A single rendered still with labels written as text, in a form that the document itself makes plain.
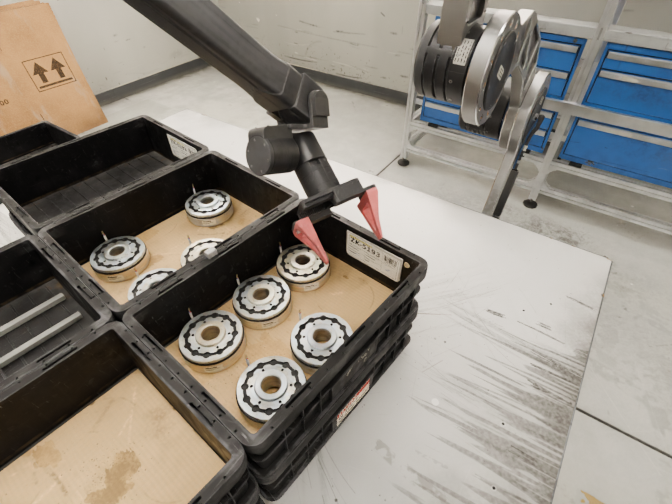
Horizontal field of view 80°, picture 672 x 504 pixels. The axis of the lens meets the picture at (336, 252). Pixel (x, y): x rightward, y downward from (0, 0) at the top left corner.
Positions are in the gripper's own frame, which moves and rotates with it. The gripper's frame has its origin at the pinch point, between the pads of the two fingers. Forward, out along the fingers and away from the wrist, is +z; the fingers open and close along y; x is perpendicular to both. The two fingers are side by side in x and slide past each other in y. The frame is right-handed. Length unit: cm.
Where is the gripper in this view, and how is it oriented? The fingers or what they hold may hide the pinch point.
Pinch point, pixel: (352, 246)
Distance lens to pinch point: 63.0
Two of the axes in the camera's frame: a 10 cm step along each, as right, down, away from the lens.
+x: -1.7, 2.2, 9.6
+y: 8.8, -4.1, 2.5
